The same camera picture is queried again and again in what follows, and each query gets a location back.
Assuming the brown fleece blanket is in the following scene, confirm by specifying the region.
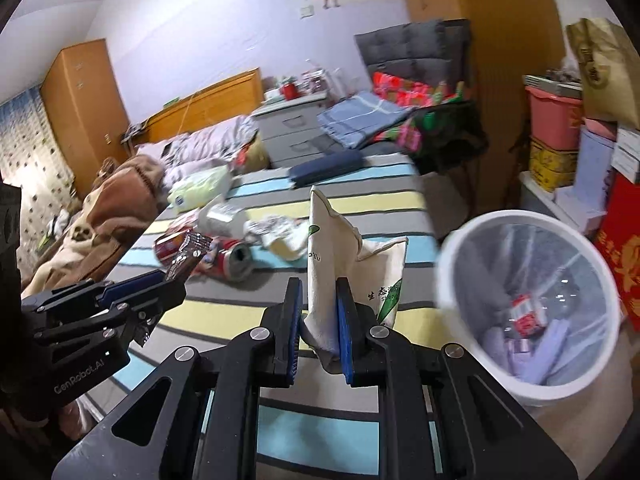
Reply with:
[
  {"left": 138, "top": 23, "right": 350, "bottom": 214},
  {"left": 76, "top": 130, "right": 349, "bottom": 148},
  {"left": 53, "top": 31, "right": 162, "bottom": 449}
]
[{"left": 22, "top": 155, "right": 167, "bottom": 298}]

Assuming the grey pillow bedding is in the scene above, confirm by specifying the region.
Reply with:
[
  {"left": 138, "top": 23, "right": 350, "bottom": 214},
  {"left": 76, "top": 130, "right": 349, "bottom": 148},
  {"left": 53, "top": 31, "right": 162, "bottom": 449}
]
[{"left": 136, "top": 115, "right": 258, "bottom": 190}]

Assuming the red plaid blanket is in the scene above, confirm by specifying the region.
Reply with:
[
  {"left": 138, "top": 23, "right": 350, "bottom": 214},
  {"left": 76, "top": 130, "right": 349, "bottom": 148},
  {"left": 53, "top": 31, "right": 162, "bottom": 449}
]
[{"left": 368, "top": 72, "right": 469, "bottom": 155}]

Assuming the white trash bin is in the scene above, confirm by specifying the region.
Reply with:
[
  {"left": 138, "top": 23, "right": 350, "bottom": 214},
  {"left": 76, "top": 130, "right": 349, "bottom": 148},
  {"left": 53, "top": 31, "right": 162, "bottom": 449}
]
[{"left": 435, "top": 209, "right": 620, "bottom": 406}]

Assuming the gold paper bag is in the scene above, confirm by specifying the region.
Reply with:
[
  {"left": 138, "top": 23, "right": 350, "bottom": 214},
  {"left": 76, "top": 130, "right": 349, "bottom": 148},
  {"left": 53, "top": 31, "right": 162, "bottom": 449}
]
[{"left": 565, "top": 18, "right": 639, "bottom": 130}]

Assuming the green tissue pack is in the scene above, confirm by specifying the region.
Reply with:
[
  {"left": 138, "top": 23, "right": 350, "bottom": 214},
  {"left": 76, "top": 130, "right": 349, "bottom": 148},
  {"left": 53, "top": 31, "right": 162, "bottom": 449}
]
[{"left": 168, "top": 166, "right": 232, "bottom": 212}]

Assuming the red mug on cabinet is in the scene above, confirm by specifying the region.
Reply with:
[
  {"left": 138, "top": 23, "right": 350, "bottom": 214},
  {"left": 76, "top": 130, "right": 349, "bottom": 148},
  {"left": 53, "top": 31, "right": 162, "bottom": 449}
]
[{"left": 280, "top": 78, "right": 300, "bottom": 101}]

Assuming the red cartoon drink can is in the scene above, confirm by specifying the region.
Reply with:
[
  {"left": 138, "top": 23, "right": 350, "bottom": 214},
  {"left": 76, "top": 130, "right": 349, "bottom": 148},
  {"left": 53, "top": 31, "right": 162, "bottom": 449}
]
[{"left": 196, "top": 236, "right": 254, "bottom": 283}]

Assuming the orange wooden wardrobe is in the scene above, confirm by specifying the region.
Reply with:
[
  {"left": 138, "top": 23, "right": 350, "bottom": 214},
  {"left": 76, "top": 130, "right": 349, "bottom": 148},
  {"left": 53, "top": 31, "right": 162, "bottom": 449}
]
[{"left": 40, "top": 39, "right": 129, "bottom": 197}]

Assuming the striped bed sheet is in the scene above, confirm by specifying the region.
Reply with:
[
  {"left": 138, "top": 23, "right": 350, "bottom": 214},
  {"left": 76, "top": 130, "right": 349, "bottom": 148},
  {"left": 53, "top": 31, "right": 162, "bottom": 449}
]
[{"left": 85, "top": 154, "right": 448, "bottom": 479}]

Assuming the red label trash in bin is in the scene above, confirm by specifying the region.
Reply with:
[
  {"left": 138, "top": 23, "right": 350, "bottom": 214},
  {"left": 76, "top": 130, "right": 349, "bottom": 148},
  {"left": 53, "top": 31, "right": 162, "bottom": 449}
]
[{"left": 509, "top": 294, "right": 548, "bottom": 338}]

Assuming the grey bedside drawer cabinet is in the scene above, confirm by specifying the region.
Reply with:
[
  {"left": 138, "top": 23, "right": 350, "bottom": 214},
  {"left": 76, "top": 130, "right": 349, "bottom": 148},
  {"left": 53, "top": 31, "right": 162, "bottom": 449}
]
[{"left": 250, "top": 91, "right": 328, "bottom": 168}]

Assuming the patterned window curtain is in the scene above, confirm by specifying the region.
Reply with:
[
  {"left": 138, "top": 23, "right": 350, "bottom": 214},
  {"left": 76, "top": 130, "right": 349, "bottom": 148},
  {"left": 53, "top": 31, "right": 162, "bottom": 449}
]
[{"left": 0, "top": 87, "right": 75, "bottom": 276}]

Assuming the folded blue cloth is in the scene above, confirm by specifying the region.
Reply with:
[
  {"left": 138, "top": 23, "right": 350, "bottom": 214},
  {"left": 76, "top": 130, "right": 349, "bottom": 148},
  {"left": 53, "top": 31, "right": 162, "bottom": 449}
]
[{"left": 318, "top": 91, "right": 414, "bottom": 150}]

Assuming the navy blue glasses case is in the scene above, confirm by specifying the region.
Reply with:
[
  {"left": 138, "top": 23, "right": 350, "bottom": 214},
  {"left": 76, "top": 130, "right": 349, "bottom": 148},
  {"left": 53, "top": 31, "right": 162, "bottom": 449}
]
[{"left": 288, "top": 150, "right": 364, "bottom": 188}]

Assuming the white milk carton with text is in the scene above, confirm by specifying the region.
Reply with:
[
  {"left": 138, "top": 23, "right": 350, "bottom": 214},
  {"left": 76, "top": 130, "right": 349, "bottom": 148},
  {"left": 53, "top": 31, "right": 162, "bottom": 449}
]
[{"left": 196, "top": 195, "right": 248, "bottom": 240}]

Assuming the white crushed paper carton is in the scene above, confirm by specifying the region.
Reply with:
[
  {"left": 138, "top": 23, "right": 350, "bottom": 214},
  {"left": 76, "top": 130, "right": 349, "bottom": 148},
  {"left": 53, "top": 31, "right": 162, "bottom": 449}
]
[{"left": 302, "top": 186, "right": 408, "bottom": 368}]

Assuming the pink plastic bucket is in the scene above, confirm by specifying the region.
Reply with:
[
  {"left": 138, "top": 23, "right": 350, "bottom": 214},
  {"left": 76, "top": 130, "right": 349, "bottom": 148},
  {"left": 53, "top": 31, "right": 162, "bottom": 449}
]
[{"left": 525, "top": 86, "right": 584, "bottom": 151}]

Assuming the red gift box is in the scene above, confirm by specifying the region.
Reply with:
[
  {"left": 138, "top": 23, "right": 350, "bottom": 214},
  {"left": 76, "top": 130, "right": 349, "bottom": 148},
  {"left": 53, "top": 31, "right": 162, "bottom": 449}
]
[{"left": 594, "top": 174, "right": 640, "bottom": 332}]

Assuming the red herbal tea can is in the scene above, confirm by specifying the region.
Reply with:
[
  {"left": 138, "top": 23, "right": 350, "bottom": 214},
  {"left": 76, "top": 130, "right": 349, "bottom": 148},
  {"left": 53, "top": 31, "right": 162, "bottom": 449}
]
[{"left": 153, "top": 230, "right": 190, "bottom": 268}]

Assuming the wooden headboard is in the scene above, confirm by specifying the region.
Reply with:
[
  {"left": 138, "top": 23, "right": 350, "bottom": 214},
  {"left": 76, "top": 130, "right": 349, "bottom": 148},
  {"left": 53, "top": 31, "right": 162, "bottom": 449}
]
[{"left": 142, "top": 68, "right": 264, "bottom": 143}]

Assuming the yellow patterned box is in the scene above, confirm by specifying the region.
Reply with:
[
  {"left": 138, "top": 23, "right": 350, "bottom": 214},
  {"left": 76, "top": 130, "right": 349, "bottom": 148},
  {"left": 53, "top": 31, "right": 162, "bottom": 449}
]
[{"left": 528, "top": 138, "right": 578, "bottom": 193}]

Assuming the brown snack wrapper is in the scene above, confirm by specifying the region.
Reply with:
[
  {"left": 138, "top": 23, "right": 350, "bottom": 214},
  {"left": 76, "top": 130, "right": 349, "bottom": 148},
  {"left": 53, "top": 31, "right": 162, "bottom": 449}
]
[{"left": 136, "top": 231, "right": 215, "bottom": 348}]

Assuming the crushed patterned paper cup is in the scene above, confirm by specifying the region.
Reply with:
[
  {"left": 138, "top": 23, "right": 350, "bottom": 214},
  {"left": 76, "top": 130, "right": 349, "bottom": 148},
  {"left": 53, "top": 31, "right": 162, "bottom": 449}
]
[{"left": 243, "top": 214, "right": 309, "bottom": 261}]

